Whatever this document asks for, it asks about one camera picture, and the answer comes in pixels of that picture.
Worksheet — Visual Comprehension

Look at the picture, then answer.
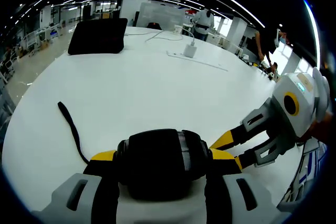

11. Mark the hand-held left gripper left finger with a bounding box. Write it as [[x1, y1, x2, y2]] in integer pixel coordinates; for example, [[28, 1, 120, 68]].
[[31, 150, 119, 224]]

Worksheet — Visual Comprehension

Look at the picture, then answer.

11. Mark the white office chair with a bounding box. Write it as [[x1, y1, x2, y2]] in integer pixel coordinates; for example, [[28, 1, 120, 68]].
[[0, 58, 17, 83]]

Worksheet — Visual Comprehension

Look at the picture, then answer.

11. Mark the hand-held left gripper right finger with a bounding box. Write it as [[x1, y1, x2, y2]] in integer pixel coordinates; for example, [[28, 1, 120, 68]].
[[205, 147, 292, 224]]

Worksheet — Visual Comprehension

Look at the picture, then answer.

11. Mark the person's body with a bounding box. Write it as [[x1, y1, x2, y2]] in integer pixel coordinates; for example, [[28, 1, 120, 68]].
[[277, 140, 330, 210]]

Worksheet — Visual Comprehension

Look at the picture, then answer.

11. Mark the black flat cushion bag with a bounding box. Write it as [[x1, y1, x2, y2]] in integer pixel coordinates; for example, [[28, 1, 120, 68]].
[[67, 17, 129, 56]]

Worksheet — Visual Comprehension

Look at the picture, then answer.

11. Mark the white charger plug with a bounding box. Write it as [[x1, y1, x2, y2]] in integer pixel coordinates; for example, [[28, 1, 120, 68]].
[[183, 41, 196, 58]]

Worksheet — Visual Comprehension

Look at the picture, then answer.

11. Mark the frosted desk partition panel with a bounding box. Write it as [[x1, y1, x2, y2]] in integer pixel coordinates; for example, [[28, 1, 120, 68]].
[[138, 1, 186, 31]]

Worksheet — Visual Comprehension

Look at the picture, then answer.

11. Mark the white charger cable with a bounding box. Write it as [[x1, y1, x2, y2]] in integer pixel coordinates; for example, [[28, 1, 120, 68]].
[[180, 26, 195, 44]]

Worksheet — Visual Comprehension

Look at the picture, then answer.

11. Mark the white looped cable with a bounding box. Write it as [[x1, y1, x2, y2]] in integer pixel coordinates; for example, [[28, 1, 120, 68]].
[[145, 28, 185, 43]]

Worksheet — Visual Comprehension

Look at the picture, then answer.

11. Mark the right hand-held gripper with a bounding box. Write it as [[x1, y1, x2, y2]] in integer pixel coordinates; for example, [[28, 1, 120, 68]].
[[209, 67, 331, 169]]

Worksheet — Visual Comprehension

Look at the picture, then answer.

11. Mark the white flat bar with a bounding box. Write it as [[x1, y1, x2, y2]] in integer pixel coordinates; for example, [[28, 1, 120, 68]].
[[166, 50, 229, 72]]

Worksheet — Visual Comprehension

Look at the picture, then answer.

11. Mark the white office desk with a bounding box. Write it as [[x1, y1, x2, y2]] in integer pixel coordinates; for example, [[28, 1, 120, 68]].
[[24, 28, 46, 51]]

